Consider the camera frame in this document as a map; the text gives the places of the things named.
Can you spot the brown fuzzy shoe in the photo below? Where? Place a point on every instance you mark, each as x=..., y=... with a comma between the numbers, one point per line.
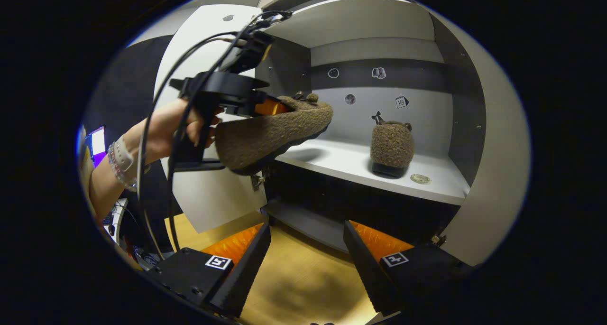
x=270, y=135
x=391, y=147

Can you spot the computer monitor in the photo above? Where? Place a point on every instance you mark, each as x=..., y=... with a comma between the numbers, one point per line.
x=97, y=147

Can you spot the black backdrop cloth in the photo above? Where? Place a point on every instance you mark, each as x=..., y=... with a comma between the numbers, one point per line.
x=123, y=92

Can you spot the white wristwatch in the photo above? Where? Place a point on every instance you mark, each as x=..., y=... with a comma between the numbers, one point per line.
x=124, y=156

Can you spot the grey cabinet door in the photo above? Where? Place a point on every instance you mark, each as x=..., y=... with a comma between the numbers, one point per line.
x=493, y=173
x=213, y=201

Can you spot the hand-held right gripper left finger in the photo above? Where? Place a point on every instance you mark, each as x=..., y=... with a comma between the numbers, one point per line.
x=246, y=273

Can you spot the grey shoe cabinet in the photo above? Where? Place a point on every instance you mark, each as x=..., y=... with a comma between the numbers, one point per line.
x=355, y=163

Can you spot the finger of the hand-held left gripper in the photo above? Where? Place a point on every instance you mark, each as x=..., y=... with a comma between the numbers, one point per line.
x=270, y=107

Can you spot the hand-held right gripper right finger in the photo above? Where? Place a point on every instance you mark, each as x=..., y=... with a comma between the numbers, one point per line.
x=367, y=277

